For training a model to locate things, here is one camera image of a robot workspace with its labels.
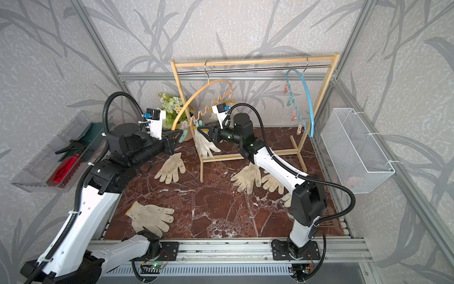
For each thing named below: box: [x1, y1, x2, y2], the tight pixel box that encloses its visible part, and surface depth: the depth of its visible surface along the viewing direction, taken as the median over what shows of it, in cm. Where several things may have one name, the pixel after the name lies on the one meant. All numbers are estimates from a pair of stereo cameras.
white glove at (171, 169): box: [154, 152, 187, 185], surface depth 101 cm
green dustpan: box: [54, 121, 107, 162], surface depth 68 cm
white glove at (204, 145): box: [193, 128, 222, 160], surface depth 82 cm
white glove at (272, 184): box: [261, 170, 285, 195], surface depth 96 cm
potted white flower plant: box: [156, 92, 195, 141], surface depth 64 cm
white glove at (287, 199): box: [281, 192, 292, 208], surface depth 91 cm
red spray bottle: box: [46, 153, 82, 189], surface depth 60 cm
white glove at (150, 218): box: [124, 201, 175, 238], surface depth 84 cm
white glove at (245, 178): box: [229, 161, 262, 195], surface depth 98 cm
